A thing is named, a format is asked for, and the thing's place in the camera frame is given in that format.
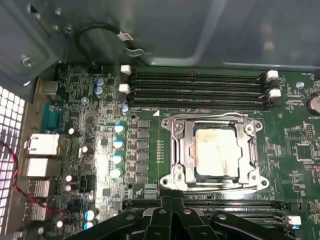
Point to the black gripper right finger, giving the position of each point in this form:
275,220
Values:
195,227

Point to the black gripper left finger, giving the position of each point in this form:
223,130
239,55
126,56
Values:
155,227

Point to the metal locking lever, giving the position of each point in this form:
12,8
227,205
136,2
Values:
220,115
225,187

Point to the silver CPU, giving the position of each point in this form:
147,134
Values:
215,152

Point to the CPU socket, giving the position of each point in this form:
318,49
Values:
166,181

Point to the black RAM slot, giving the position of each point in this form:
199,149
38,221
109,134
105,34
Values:
200,75
200,93
237,209
237,202
250,217
200,84
200,103
294,220

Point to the green motherboard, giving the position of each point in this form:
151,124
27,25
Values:
280,150

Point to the silver USB port block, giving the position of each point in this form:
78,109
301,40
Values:
37,167

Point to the silver network port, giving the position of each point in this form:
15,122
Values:
42,145

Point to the blue serial port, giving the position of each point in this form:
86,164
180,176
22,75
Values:
51,117

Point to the silver coin battery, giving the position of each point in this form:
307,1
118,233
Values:
314,105

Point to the open grey PC case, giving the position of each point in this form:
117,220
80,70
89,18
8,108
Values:
175,30

